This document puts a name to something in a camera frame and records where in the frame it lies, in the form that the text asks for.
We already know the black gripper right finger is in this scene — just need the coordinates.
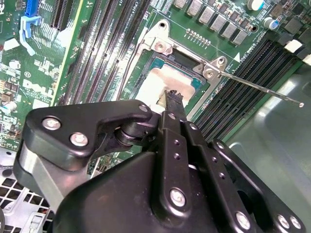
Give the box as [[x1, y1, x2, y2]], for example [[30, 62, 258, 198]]
[[173, 91, 307, 233]]

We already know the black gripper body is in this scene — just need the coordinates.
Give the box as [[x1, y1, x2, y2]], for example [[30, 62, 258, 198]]
[[52, 151, 233, 233]]

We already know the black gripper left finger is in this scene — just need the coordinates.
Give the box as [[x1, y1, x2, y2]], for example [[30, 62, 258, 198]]
[[12, 90, 196, 218]]

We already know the metal locking lever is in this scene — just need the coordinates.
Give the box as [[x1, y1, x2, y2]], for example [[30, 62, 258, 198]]
[[218, 71, 304, 107], [114, 40, 146, 101]]

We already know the metal socket cover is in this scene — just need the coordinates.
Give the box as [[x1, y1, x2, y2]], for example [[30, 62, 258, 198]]
[[156, 90, 170, 109]]

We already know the silver CPU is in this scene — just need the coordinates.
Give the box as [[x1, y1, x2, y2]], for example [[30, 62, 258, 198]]
[[142, 57, 204, 109]]

